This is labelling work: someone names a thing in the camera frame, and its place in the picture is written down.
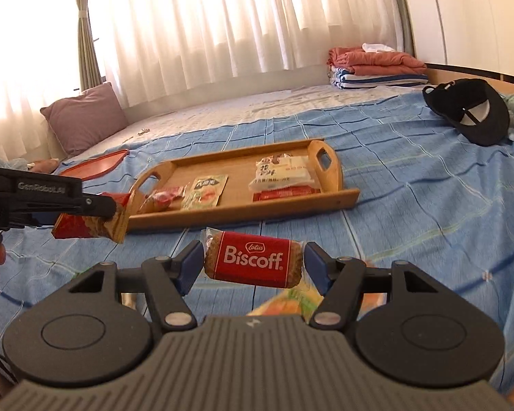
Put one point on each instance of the red plastic tray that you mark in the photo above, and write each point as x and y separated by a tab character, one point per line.
94	165

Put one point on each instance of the black cap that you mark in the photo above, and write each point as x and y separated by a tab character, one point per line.
454	98

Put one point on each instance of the white patterned bed sheet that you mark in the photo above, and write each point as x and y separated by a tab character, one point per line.
240	111

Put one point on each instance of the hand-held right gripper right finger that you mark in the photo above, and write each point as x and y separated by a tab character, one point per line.
315	265

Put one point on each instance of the red snack bar packet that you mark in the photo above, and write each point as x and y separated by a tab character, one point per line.
282	197

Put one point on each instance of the purple pillow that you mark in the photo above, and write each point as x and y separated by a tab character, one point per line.
83	117

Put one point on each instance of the blue plastic bag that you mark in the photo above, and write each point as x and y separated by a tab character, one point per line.
4	163

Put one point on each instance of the wooden bed frame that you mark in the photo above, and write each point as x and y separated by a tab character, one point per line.
475	75

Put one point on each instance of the red biscuit packet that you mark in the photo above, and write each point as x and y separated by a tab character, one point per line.
85	229
252	259

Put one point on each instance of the white sheer curtain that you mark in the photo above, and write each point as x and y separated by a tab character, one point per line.
25	72
240	21

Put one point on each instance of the brown plush toy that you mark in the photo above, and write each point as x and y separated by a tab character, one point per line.
43	165

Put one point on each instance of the grey green curtain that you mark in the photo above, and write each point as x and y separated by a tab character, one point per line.
404	17

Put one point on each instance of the white folded cloth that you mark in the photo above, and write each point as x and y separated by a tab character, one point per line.
375	47

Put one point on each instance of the white wardrobe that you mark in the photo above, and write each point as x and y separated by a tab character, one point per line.
475	8

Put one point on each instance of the small red snack packet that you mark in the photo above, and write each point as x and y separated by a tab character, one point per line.
167	197

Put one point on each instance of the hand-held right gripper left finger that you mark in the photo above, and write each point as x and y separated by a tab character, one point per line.
190	265

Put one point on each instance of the folded blue striped towel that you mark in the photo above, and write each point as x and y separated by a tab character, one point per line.
368	80

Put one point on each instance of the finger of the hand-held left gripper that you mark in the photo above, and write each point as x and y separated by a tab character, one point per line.
34	219
98	206

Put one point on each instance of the blue checked blanket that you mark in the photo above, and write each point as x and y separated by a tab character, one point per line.
411	222

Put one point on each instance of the white snack packet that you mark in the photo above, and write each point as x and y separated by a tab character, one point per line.
282	175

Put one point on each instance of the folded salmon pink blanket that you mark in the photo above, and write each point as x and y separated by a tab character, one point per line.
381	62

